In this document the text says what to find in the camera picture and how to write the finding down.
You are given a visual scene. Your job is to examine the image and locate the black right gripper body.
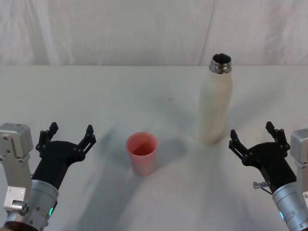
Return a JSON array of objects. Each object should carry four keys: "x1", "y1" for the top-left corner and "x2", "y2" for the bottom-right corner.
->
[{"x1": 243, "y1": 142, "x2": 297, "y2": 193}]

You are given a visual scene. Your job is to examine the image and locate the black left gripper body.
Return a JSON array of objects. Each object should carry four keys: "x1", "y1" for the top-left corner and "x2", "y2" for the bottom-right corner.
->
[{"x1": 31, "y1": 140, "x2": 87, "y2": 191}]

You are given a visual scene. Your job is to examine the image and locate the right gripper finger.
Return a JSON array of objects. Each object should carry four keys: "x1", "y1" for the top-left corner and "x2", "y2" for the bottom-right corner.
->
[
  {"x1": 228, "y1": 129, "x2": 251, "y2": 167},
  {"x1": 265, "y1": 121, "x2": 291, "y2": 157}
]

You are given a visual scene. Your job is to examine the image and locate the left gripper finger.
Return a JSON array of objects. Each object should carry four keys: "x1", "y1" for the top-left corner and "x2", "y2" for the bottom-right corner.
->
[
  {"x1": 73, "y1": 124, "x2": 97, "y2": 162},
  {"x1": 35, "y1": 122, "x2": 59, "y2": 158}
]

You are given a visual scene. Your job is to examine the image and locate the cream vacuum bottle steel neck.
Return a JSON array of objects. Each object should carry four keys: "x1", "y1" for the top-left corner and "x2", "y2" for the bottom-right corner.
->
[{"x1": 197, "y1": 51, "x2": 234, "y2": 145}]

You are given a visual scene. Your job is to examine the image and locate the pink plastic cup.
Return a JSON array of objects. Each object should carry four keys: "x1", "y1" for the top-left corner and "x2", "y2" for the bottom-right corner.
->
[{"x1": 125, "y1": 131, "x2": 159, "y2": 178}]

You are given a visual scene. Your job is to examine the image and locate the white table cloth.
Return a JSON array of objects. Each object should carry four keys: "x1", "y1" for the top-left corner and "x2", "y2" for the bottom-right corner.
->
[{"x1": 0, "y1": 64, "x2": 308, "y2": 231}]

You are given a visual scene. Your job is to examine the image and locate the white curtain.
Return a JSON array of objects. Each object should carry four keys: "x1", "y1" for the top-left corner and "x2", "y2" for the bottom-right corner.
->
[{"x1": 0, "y1": 0, "x2": 308, "y2": 66}]

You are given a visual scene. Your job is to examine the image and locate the thin dark cable silver plug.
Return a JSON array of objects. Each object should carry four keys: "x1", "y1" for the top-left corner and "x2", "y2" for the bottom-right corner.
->
[{"x1": 252, "y1": 180, "x2": 274, "y2": 194}]

